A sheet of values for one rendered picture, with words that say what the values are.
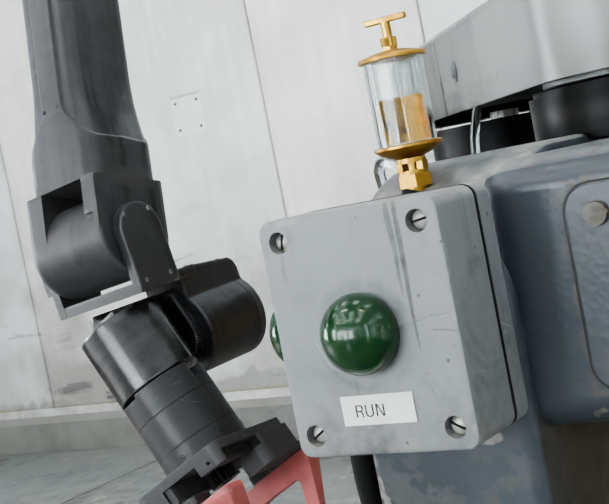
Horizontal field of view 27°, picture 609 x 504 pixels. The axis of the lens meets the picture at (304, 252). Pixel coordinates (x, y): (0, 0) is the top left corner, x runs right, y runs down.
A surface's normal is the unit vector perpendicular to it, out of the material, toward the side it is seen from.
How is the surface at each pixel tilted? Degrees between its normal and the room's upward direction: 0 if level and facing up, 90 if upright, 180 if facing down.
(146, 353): 71
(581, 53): 90
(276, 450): 62
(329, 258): 90
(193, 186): 90
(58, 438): 90
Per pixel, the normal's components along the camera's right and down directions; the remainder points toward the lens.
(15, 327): -0.53, 0.15
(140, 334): 0.24, -0.40
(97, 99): 0.69, -0.39
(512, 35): -0.98, 0.20
